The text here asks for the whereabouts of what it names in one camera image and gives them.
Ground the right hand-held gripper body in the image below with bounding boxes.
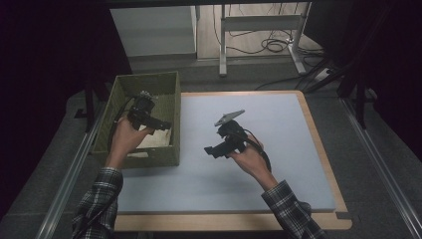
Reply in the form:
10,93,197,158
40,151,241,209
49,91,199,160
213,109,250,156

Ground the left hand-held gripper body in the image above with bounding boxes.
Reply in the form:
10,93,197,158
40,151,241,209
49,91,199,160
127,90,158,135

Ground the cream muslin cloth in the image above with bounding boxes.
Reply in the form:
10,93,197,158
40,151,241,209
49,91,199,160
127,124,173,159

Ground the green woven basket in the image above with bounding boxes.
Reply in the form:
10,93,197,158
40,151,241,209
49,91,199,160
90,71,182,168

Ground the person's right hand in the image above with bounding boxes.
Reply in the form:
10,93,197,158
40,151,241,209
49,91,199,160
228,138,279,192

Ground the person's left hand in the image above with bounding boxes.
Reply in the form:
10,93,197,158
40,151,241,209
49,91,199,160
105,118,154,168

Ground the black metal stand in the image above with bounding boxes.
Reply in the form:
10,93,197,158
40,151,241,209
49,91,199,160
355,82,368,130
74,79,97,133

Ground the white cabinet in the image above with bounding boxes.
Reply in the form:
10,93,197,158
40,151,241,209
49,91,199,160
109,5,197,58

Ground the white power strip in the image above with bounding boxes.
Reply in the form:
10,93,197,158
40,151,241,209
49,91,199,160
313,67,333,83

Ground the left hand-held gripper black cable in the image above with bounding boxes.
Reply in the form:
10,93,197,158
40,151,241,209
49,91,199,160
108,95,137,148

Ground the hand-held gripper black cable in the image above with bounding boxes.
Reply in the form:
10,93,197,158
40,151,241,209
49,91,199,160
108,95,137,148
243,127,273,173

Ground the right hand-held gripper black cable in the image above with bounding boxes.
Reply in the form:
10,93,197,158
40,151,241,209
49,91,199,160
243,127,273,173

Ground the black coiled floor cable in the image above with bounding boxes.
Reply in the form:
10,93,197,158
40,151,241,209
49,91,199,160
228,31,294,56

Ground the aluminium floor rail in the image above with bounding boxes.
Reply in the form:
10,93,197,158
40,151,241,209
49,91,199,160
35,109,102,239
340,98,422,239

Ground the white metal desk frame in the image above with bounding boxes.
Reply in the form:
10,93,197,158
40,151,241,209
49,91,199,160
218,2,312,78

